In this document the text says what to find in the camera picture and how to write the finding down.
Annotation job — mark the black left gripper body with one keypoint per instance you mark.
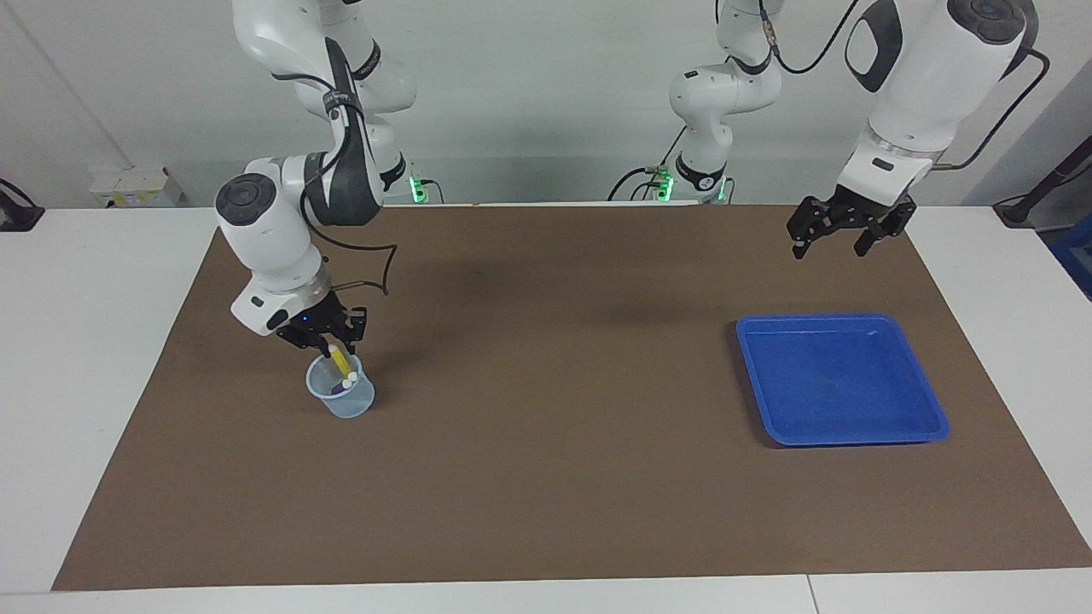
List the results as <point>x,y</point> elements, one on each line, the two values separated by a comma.
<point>862,209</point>

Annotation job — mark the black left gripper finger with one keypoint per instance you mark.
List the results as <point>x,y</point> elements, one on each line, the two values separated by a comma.
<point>809,226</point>
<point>883,234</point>

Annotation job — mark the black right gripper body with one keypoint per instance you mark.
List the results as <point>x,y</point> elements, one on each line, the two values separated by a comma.
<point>320,320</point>

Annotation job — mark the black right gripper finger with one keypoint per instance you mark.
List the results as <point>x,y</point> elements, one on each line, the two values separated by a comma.
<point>327,345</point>
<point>356,328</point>

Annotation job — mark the yellow pen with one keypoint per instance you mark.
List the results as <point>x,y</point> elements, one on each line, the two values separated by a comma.
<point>340,358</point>

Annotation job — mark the purple pen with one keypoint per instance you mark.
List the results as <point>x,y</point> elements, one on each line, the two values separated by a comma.
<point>337,388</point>

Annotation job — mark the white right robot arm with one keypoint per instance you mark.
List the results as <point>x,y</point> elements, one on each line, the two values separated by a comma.
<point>273,247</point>

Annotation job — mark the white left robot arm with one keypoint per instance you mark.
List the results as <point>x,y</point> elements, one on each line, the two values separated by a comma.
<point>921,85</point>

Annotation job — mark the blue plastic tray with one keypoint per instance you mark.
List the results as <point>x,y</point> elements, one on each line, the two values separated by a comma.
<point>840,384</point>

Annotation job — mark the clear plastic cup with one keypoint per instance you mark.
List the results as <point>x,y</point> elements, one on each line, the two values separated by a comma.
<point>345,405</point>

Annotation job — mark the black stand pole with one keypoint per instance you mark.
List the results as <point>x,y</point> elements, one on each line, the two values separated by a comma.
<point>1045,183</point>

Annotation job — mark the blue crate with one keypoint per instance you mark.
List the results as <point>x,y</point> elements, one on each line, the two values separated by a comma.
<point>1077,260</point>

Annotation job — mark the brown table mat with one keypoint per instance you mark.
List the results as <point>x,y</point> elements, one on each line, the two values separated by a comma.
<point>546,426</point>

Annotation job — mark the white socket box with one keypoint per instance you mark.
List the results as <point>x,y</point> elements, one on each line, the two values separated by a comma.
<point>136,188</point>

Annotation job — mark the black clamp base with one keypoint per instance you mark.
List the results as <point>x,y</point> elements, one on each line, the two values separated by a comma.
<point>17,213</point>

